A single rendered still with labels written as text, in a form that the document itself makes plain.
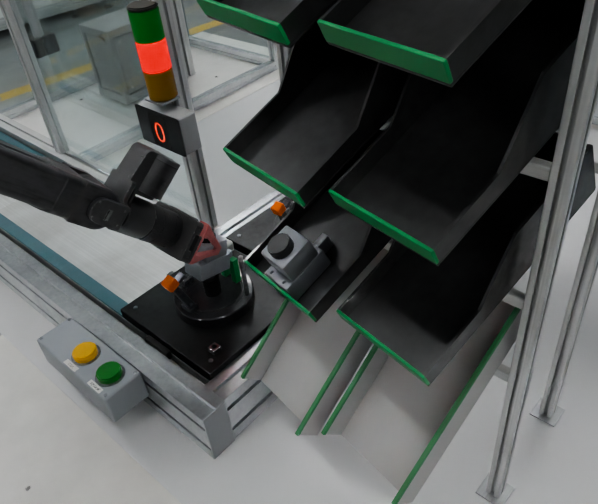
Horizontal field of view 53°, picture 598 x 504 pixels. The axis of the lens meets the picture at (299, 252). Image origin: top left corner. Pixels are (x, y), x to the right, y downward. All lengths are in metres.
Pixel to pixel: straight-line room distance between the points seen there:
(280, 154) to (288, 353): 0.33
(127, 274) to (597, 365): 0.89
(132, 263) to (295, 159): 0.72
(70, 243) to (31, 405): 0.40
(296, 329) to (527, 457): 0.39
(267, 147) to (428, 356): 0.28
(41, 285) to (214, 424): 0.48
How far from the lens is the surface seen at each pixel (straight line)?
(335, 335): 0.84
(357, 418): 0.83
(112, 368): 1.02
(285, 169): 0.64
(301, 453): 0.99
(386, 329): 0.68
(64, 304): 1.19
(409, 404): 0.79
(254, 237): 1.20
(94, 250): 1.37
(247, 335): 1.00
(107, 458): 1.06
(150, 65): 1.07
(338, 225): 0.76
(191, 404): 0.94
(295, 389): 0.87
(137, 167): 0.84
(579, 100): 0.55
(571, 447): 1.03
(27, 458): 1.12
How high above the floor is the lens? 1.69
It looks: 39 degrees down
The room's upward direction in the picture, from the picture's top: 6 degrees counter-clockwise
